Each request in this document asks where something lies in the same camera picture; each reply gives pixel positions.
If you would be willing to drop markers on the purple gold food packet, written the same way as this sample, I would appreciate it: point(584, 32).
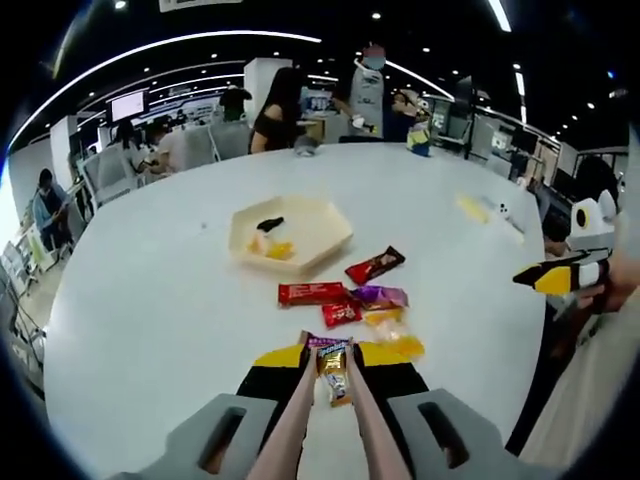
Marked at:
point(312, 340)

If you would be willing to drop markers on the white flat strip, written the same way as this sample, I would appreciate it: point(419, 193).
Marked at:
point(515, 231)

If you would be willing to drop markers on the person's right hand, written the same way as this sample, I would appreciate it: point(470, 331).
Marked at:
point(622, 280)

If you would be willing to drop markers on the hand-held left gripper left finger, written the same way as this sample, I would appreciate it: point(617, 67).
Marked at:
point(200, 440)

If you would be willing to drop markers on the long red food bar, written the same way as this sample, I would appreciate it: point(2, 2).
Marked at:
point(310, 294)

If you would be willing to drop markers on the grey crumpled cloth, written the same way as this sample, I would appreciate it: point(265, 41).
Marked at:
point(307, 146)

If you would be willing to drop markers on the black food piece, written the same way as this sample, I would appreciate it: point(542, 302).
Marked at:
point(270, 224)

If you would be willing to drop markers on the dark red food bar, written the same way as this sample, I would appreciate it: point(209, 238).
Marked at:
point(375, 262)

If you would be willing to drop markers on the wide ceiling light strip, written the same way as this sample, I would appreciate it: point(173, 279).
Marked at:
point(500, 15)

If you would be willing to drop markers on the hanging bright monitor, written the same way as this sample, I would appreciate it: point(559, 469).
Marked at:
point(127, 106)

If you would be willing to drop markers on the yellow strip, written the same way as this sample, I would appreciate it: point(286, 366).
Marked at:
point(472, 209)

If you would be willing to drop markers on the orange jelly food packet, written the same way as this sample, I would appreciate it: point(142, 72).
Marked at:
point(395, 330)
point(277, 250)

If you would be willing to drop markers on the small orange food candy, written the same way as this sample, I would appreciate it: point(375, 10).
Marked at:
point(334, 365)

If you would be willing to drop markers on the pink food tongs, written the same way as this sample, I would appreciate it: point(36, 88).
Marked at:
point(285, 425)

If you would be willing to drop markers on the white office chair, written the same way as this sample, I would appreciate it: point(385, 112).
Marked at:
point(107, 177)

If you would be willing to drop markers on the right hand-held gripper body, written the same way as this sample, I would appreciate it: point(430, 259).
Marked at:
point(597, 220)

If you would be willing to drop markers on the person's cream shirt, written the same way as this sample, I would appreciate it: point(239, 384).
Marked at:
point(590, 400)

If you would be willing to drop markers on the white square column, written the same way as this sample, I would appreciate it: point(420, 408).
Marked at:
point(257, 90)

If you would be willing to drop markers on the white device with black dots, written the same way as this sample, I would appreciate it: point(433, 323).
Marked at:
point(504, 211)

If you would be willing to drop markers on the thin ceiling light strip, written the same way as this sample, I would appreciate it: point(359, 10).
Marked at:
point(310, 38)

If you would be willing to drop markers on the small red food packet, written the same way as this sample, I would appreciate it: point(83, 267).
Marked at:
point(342, 314)

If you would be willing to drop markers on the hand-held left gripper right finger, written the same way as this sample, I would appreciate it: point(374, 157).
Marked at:
point(440, 430)

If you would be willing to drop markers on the cream hexagonal container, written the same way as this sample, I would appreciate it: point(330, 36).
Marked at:
point(310, 220)

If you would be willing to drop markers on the blue and yellow cloth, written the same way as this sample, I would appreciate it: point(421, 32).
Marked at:
point(419, 142)

